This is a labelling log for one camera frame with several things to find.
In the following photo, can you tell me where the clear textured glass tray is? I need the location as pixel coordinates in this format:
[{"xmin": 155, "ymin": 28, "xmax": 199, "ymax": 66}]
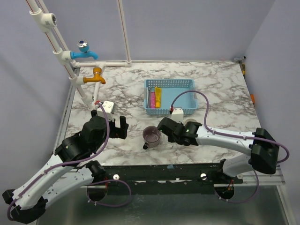
[{"xmin": 147, "ymin": 133, "xmax": 168, "ymax": 150}]

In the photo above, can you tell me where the purple mug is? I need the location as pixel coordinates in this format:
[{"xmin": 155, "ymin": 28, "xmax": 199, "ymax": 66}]
[{"xmin": 142, "ymin": 126, "xmax": 161, "ymax": 150}]

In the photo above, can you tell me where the light blue perforated basket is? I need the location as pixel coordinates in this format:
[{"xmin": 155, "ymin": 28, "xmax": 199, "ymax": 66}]
[{"xmin": 143, "ymin": 78, "xmax": 198, "ymax": 116}]

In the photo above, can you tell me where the yellow mug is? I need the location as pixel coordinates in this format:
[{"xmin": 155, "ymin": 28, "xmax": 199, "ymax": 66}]
[{"xmin": 184, "ymin": 119, "xmax": 198, "ymax": 126}]

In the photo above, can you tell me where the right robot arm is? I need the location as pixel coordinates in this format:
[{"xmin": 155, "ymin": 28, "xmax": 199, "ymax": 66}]
[{"xmin": 157, "ymin": 118, "xmax": 279, "ymax": 184}]

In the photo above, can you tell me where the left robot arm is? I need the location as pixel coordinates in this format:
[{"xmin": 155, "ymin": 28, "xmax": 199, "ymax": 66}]
[{"xmin": 2, "ymin": 110, "xmax": 129, "ymax": 224}]

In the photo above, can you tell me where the orange tap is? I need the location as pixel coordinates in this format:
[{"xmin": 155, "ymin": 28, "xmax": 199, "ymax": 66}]
[{"xmin": 83, "ymin": 67, "xmax": 106, "ymax": 84}]

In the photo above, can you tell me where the orange clip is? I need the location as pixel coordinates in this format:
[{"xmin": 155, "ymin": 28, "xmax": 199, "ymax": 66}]
[{"xmin": 250, "ymin": 94, "xmax": 255, "ymax": 104}]

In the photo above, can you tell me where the blue tap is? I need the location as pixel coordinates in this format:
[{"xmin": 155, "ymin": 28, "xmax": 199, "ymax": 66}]
[{"xmin": 70, "ymin": 40, "xmax": 98, "ymax": 60}]

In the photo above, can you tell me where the yellow clamp tool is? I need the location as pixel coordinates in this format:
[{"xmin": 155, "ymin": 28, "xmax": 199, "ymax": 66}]
[{"xmin": 234, "ymin": 56, "xmax": 246, "ymax": 76}]

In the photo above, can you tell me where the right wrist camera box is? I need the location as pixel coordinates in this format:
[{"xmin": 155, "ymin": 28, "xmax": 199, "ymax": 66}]
[{"xmin": 171, "ymin": 108, "xmax": 184, "ymax": 123}]

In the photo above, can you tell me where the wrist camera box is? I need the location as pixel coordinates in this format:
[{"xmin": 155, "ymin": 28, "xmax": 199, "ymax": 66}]
[
  {"xmin": 171, "ymin": 108, "xmax": 184, "ymax": 123},
  {"xmin": 102, "ymin": 101, "xmax": 116, "ymax": 114}
]

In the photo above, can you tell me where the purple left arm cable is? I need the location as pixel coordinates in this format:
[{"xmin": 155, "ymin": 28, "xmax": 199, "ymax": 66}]
[{"xmin": 6, "ymin": 101, "xmax": 132, "ymax": 222}]

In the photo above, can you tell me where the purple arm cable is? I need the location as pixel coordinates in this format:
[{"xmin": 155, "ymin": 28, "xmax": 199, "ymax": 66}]
[
  {"xmin": 169, "ymin": 90, "xmax": 290, "ymax": 204},
  {"xmin": 6, "ymin": 101, "xmax": 132, "ymax": 222}
]

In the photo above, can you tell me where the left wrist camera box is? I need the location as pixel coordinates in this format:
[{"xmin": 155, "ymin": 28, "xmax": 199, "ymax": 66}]
[{"xmin": 102, "ymin": 101, "xmax": 116, "ymax": 114}]

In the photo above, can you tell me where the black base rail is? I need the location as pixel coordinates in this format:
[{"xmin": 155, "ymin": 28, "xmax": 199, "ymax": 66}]
[{"xmin": 76, "ymin": 161, "xmax": 244, "ymax": 195}]

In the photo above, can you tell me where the white pvc pipe frame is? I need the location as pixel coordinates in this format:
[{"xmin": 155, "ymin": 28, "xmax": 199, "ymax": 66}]
[{"xmin": 25, "ymin": 0, "xmax": 133, "ymax": 111}]

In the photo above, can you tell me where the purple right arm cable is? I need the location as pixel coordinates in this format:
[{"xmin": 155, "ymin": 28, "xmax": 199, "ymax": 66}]
[{"xmin": 169, "ymin": 90, "xmax": 290, "ymax": 204}]

